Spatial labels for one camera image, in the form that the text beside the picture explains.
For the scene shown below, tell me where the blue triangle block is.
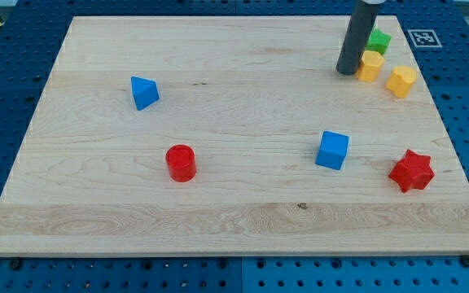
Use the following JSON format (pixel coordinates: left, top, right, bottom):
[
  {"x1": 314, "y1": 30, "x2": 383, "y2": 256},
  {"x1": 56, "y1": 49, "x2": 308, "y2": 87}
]
[{"x1": 130, "y1": 77, "x2": 160, "y2": 111}]

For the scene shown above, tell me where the red cylinder block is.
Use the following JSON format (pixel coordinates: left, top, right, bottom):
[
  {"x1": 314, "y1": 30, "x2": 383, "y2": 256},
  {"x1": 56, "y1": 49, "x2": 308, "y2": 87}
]
[{"x1": 165, "y1": 144, "x2": 196, "y2": 182}]

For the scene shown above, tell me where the light wooden board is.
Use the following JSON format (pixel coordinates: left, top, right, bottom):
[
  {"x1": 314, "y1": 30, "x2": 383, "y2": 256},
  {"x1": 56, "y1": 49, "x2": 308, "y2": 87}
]
[{"x1": 0, "y1": 15, "x2": 469, "y2": 257}]

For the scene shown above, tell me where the blue cube block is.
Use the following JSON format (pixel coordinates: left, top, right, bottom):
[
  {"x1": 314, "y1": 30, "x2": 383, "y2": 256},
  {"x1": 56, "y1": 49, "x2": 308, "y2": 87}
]
[{"x1": 315, "y1": 131, "x2": 349, "y2": 170}]

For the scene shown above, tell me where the yellow hexagon block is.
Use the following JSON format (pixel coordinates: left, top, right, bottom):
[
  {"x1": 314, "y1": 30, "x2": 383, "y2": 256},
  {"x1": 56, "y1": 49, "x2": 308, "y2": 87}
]
[{"x1": 356, "y1": 50, "x2": 385, "y2": 82}]

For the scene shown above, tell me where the green star block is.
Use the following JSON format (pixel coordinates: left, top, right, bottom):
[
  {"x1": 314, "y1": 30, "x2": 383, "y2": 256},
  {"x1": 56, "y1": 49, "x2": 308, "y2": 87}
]
[{"x1": 366, "y1": 28, "x2": 392, "y2": 55}]

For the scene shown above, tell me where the yellow heart block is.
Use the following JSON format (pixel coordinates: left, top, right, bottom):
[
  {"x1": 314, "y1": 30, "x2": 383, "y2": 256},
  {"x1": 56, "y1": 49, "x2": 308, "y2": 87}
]
[{"x1": 385, "y1": 66, "x2": 417, "y2": 98}]

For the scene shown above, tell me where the red star block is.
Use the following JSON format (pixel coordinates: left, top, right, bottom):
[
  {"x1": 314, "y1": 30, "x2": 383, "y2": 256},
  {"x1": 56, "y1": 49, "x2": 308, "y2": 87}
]
[{"x1": 388, "y1": 149, "x2": 435, "y2": 193}]

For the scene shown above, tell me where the white fiducial marker tag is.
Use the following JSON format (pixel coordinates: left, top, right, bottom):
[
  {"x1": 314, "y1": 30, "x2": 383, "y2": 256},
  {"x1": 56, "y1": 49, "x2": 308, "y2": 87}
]
[{"x1": 407, "y1": 28, "x2": 442, "y2": 48}]

